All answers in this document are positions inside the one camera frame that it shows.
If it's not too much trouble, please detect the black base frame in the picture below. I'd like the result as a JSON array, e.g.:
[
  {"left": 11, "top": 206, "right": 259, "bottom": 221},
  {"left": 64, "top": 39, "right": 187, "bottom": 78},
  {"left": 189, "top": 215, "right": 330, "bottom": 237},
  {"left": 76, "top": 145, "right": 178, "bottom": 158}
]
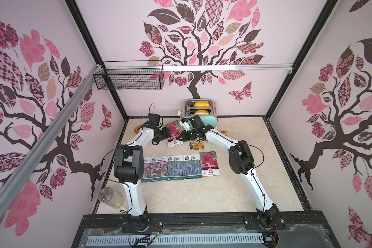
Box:
[{"left": 72, "top": 211, "right": 339, "bottom": 248}]

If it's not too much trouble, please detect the aluminium rail back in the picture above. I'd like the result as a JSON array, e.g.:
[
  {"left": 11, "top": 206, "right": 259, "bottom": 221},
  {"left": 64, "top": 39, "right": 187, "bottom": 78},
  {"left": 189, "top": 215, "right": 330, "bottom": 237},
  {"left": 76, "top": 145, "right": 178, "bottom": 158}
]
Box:
[{"left": 162, "top": 64, "right": 293, "bottom": 71}]

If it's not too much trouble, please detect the clear glass jar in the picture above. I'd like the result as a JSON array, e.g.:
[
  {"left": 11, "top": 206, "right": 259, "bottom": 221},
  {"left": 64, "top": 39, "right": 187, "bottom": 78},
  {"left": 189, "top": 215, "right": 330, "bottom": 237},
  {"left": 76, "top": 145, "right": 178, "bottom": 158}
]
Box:
[{"left": 98, "top": 187, "right": 124, "bottom": 209}]

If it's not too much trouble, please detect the aluminium rail left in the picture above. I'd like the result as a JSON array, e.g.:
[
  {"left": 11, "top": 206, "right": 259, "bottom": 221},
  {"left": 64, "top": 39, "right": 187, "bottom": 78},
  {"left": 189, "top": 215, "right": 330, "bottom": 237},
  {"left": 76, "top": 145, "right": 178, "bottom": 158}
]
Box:
[{"left": 0, "top": 64, "right": 102, "bottom": 219}]

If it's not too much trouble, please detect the orange mug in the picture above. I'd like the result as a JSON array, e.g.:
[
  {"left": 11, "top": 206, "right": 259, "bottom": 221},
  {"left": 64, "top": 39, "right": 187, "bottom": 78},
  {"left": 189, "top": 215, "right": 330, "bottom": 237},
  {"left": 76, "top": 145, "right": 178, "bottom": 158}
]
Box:
[{"left": 134, "top": 125, "right": 142, "bottom": 134}]

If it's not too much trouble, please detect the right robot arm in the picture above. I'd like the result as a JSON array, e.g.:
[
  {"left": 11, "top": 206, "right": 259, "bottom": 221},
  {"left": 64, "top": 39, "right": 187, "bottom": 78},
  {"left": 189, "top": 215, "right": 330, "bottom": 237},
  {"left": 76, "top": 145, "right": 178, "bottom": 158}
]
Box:
[{"left": 178, "top": 115, "right": 280, "bottom": 230}]

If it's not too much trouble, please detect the pink cosmos seed packet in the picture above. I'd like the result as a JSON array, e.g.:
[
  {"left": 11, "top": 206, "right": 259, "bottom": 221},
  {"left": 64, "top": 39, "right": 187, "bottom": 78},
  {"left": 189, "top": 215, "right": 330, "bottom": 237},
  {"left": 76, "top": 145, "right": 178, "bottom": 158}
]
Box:
[{"left": 149, "top": 156, "right": 168, "bottom": 182}]

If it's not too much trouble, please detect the pink hollyhock seed packet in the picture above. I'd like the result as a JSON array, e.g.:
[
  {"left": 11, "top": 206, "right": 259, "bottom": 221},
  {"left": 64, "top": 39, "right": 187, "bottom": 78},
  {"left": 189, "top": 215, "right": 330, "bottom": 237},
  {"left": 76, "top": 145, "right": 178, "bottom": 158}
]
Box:
[{"left": 199, "top": 151, "right": 220, "bottom": 177}]

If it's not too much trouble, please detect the lavender seed packet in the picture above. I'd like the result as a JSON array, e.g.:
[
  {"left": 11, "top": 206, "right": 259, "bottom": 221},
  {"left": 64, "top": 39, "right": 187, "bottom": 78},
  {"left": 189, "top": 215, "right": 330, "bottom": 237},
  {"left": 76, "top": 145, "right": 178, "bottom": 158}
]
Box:
[
  {"left": 167, "top": 155, "right": 185, "bottom": 181},
  {"left": 184, "top": 154, "right": 203, "bottom": 179}
]

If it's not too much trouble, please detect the black wire basket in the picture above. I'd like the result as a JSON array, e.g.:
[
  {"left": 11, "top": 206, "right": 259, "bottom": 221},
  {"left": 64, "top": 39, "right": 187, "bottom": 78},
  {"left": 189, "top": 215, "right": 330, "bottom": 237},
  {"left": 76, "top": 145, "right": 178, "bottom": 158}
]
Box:
[{"left": 94, "top": 58, "right": 165, "bottom": 91}]

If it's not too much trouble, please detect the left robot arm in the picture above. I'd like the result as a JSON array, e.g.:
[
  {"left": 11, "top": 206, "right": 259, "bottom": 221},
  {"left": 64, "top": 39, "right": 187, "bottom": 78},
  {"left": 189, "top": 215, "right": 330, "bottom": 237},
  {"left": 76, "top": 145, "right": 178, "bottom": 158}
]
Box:
[{"left": 113, "top": 114, "right": 169, "bottom": 232}]

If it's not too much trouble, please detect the toast slice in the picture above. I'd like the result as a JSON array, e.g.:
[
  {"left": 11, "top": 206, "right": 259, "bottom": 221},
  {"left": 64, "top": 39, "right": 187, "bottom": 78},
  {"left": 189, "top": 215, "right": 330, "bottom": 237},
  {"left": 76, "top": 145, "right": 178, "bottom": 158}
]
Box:
[
  {"left": 194, "top": 101, "right": 210, "bottom": 109},
  {"left": 194, "top": 110, "right": 209, "bottom": 116}
]

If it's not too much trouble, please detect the white cable duct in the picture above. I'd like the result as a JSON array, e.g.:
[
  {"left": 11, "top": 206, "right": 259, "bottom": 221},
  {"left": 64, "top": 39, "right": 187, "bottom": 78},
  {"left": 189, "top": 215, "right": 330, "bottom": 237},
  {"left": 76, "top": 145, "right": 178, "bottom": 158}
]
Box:
[{"left": 85, "top": 233, "right": 265, "bottom": 248}]

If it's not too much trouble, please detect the toast slice rear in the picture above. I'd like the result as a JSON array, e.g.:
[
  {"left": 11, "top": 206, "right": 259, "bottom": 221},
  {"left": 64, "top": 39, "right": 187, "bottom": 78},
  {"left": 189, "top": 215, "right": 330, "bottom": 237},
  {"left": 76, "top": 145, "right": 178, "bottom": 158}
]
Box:
[{"left": 194, "top": 101, "right": 210, "bottom": 109}]

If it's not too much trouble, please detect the mint green toaster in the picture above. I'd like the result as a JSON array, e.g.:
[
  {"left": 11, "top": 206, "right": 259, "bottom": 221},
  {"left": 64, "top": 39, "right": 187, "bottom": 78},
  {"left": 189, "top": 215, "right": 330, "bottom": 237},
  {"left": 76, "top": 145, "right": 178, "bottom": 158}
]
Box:
[{"left": 181, "top": 99, "right": 218, "bottom": 128}]

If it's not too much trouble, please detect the aluminium rail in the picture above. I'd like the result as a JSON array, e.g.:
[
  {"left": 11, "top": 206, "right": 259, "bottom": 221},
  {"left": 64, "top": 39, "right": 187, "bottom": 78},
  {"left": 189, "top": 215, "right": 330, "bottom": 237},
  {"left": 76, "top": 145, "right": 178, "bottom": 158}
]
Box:
[
  {"left": 0, "top": 64, "right": 102, "bottom": 219},
  {"left": 162, "top": 64, "right": 293, "bottom": 71}
]

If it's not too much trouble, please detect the toast slice front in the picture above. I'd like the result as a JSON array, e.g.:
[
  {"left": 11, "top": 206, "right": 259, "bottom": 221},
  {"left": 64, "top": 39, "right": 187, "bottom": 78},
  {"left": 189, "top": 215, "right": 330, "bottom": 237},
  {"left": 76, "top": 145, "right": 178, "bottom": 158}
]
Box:
[{"left": 194, "top": 110, "right": 209, "bottom": 116}]

